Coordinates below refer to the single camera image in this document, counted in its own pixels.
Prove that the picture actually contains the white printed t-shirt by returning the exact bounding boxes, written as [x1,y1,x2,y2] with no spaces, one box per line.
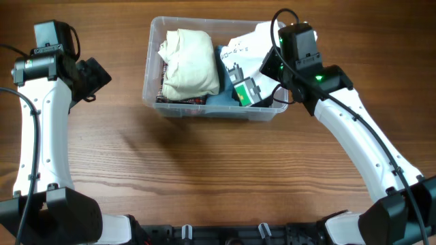
[220,22,294,107]

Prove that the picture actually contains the black cloth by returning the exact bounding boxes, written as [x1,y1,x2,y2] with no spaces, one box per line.
[232,90,273,108]

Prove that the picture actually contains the blue denim jeans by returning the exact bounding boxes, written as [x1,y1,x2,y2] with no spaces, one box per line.
[206,46,239,106]

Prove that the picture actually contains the red navy plaid shirt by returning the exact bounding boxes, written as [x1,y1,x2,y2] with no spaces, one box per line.
[155,62,207,105]

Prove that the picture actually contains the cream cloth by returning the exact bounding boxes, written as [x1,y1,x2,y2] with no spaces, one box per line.
[158,29,220,101]

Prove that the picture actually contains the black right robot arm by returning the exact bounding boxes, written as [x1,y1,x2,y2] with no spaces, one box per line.
[260,48,435,244]

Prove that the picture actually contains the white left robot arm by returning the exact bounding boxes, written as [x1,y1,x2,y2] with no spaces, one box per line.
[1,52,136,244]

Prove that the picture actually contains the clear plastic storage container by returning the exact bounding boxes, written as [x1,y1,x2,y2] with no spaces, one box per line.
[142,16,287,121]

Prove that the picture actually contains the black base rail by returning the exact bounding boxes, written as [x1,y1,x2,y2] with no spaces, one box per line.
[142,223,329,245]

